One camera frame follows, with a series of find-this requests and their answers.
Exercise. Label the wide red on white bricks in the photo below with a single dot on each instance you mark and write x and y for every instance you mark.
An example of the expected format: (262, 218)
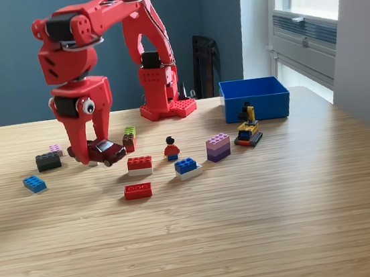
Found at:
(139, 164)

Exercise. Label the green brown red brick stack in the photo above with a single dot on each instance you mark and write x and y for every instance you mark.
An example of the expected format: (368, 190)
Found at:
(130, 140)

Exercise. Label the black chair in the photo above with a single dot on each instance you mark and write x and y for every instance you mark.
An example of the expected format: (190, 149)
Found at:
(207, 61)

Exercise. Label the dark red toy car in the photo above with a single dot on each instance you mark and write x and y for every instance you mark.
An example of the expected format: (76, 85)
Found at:
(110, 152)

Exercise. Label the pink and purple brick stack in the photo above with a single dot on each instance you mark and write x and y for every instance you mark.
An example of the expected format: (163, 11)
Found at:
(218, 149)

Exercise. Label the black table clamp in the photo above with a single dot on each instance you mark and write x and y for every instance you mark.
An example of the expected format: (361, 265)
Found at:
(183, 92)

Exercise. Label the grey window vent unit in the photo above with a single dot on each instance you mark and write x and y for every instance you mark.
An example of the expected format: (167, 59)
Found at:
(313, 52)

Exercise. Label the light blue brick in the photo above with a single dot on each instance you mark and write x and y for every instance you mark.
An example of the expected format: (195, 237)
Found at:
(34, 184)

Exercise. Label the toy figure red shirt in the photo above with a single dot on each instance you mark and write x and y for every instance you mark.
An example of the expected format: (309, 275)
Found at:
(172, 151)

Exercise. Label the blue plastic bin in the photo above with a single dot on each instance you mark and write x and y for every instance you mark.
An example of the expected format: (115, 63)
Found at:
(262, 107)

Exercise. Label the blue on white brick stack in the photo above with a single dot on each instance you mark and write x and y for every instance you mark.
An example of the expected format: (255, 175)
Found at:
(185, 166)

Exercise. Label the yellow toy digger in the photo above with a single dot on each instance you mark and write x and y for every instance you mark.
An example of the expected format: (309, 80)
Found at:
(247, 134)

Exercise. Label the red brick with circles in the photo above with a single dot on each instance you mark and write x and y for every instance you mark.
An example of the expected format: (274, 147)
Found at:
(137, 192)

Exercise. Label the black brick stack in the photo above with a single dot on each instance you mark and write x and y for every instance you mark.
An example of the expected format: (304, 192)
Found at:
(47, 161)

